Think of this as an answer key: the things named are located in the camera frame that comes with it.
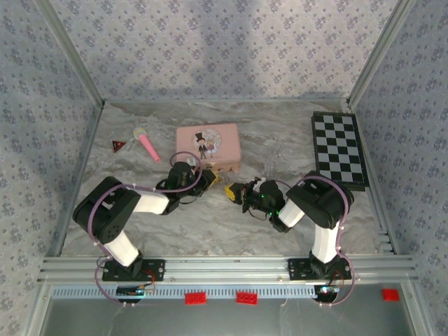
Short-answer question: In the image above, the pink tin box wedding couple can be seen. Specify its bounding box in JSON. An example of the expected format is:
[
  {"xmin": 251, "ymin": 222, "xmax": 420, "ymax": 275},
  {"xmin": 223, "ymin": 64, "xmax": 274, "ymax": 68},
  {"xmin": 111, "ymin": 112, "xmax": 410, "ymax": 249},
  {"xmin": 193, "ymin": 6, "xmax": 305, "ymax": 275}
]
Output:
[{"xmin": 174, "ymin": 122, "xmax": 243, "ymax": 173}]

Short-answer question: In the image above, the pink toy microphone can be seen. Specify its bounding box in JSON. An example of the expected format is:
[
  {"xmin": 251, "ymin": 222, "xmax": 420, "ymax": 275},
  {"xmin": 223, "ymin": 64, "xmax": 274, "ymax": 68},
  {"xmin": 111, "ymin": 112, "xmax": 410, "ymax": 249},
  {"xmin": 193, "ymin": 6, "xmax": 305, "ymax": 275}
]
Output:
[{"xmin": 132, "ymin": 127, "xmax": 162, "ymax": 164}]

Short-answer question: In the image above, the black white chessboard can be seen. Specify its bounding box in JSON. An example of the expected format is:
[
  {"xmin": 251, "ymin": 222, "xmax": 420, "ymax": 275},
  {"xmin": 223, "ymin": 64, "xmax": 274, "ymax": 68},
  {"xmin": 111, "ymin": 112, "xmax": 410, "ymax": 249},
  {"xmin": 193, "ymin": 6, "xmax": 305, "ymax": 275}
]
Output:
[{"xmin": 310, "ymin": 111, "xmax": 370, "ymax": 192}]

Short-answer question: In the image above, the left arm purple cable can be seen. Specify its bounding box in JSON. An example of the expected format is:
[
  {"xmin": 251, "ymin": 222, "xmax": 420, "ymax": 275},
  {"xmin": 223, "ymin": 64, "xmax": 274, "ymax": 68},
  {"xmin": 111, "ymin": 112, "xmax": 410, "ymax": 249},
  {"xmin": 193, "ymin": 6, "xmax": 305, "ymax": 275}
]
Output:
[{"xmin": 91, "ymin": 150, "xmax": 204, "ymax": 308}]

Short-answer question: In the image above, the aluminium frame rail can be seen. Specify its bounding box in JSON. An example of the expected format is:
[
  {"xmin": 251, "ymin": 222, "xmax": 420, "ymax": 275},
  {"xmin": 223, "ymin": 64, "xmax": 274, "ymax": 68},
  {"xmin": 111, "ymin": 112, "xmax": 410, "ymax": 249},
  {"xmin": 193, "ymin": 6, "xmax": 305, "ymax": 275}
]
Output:
[{"xmin": 38, "ymin": 255, "xmax": 419, "ymax": 284}]

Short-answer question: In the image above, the slotted grey cable duct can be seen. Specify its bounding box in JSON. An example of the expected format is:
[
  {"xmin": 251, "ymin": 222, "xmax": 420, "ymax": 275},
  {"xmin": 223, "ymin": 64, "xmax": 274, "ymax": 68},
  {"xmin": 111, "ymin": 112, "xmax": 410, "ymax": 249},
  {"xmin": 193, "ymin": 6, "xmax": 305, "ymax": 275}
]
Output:
[{"xmin": 50, "ymin": 283, "xmax": 323, "ymax": 298}]

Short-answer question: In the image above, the aluminium frame post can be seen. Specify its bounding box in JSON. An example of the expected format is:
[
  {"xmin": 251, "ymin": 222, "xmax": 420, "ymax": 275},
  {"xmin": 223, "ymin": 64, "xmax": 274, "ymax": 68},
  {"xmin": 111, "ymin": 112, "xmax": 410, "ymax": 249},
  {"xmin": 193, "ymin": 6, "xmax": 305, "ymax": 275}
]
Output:
[
  {"xmin": 33, "ymin": 0, "xmax": 106, "ymax": 106},
  {"xmin": 346, "ymin": 0, "xmax": 417, "ymax": 106}
]

